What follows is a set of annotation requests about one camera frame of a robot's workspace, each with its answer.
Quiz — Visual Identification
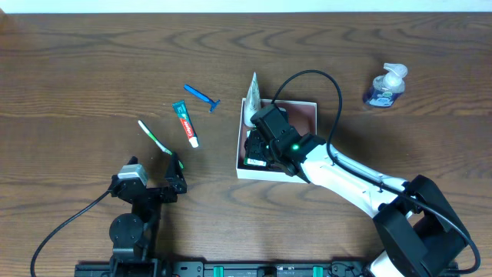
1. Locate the green white labelled packet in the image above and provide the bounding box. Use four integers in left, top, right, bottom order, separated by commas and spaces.
244, 156, 268, 167

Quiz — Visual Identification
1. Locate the white squeeze tube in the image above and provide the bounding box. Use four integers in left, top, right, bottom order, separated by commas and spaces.
243, 72, 261, 128

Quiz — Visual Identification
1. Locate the red green toothpaste tube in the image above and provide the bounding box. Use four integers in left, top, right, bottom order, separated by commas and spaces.
172, 100, 199, 148

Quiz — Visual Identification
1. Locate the clear blue soap pump bottle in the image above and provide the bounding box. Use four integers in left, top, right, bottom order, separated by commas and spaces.
363, 63, 408, 108

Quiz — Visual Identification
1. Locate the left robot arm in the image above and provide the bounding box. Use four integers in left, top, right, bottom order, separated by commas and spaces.
106, 153, 188, 277

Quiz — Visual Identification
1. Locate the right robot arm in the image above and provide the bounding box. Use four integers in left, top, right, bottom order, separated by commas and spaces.
251, 105, 470, 276

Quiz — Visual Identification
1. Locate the white box with pink interior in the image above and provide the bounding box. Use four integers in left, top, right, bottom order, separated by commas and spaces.
235, 98, 317, 184

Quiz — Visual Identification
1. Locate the green white toothbrush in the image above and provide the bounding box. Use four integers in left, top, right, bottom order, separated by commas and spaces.
138, 120, 174, 155

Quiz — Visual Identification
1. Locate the blue disposable razor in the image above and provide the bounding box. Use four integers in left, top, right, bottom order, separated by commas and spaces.
184, 85, 221, 113

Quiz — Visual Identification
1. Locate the black mounting rail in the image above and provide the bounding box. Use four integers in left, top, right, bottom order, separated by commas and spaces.
74, 259, 461, 277

